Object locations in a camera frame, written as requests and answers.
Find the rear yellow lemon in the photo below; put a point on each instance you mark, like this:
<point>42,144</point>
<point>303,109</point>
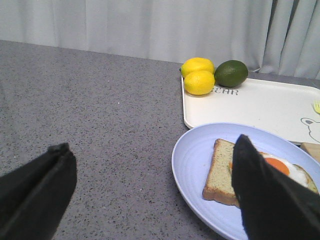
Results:
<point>197,64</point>

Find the yellow plastic fork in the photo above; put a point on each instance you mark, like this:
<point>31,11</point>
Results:
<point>316,106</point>

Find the green lime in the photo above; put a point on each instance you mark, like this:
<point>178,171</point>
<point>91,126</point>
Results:
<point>231,73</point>

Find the light blue round plate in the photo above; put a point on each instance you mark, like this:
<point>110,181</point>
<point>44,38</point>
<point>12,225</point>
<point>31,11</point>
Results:
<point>191,160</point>

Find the yellow lemon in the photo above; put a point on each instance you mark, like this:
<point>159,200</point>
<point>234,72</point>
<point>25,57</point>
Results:
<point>199,82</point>
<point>197,64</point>

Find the front yellow lemon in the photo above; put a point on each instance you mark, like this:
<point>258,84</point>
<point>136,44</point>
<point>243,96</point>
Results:
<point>199,82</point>

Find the fried egg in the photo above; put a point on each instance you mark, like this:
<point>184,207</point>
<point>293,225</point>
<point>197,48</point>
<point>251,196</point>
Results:
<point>291,170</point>

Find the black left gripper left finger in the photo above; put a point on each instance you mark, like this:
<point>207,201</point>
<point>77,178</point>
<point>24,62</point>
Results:
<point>35,196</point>

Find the white bear tray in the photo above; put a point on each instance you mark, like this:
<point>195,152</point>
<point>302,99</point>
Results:
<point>283,109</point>

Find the wooden cutting board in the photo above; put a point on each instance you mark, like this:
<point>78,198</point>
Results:
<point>312,149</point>

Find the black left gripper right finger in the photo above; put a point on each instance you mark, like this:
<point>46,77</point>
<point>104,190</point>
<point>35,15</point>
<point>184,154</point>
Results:
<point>273,206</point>

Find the grey curtain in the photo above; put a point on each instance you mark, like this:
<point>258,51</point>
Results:
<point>279,37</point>

